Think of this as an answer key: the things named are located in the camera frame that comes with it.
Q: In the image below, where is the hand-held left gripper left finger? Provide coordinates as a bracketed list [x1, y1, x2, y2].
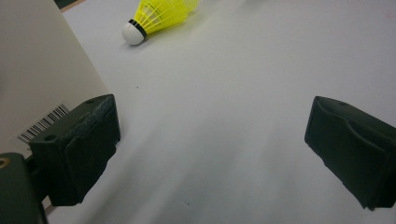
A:
[28, 93, 121, 207]

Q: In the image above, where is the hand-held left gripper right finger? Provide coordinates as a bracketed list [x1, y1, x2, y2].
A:
[304, 95, 396, 211]

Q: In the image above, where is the white plastic container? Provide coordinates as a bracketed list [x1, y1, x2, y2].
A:
[0, 0, 110, 157]

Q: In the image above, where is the yellow plastic shuttlecock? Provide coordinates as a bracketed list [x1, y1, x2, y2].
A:
[120, 0, 200, 47]

